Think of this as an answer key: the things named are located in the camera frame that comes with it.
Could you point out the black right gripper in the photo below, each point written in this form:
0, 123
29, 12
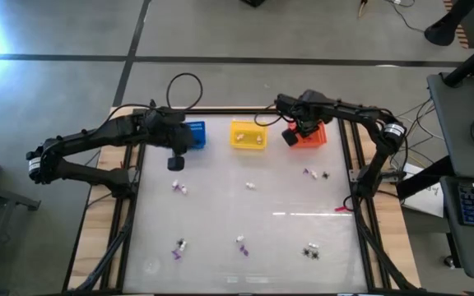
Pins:
290, 137

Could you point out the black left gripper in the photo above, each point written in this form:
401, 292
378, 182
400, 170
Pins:
177, 141

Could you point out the white ghost figure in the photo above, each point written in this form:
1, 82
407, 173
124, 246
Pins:
184, 190
240, 238
313, 245
314, 174
182, 246
175, 184
258, 140
250, 186
240, 136

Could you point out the black plastic spider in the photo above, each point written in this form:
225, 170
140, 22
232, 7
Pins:
315, 255
305, 251
180, 241
325, 175

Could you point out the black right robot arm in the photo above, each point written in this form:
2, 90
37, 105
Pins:
356, 113

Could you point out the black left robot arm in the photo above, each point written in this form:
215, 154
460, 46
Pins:
97, 133

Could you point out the blue plastic basket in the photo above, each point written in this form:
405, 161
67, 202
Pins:
200, 131

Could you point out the orange plastic basket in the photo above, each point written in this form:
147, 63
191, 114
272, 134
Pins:
317, 140

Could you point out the yellow plastic basket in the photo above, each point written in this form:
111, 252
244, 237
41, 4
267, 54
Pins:
249, 127

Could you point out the red tag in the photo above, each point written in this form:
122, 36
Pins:
341, 209

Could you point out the black desk leg bar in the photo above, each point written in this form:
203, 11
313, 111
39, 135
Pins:
422, 178

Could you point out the black floor object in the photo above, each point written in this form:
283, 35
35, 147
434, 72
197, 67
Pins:
253, 2

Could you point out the white paper sheet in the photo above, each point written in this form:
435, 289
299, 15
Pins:
426, 197

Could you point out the black stand foot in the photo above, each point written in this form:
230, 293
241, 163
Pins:
440, 30

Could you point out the black slanted pole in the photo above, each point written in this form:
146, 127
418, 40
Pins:
467, 66

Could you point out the orange striped floor mat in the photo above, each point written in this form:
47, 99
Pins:
462, 39

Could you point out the grey caster wheel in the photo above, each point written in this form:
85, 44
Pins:
449, 261

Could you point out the black aluminium table frame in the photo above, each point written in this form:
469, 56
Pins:
229, 111

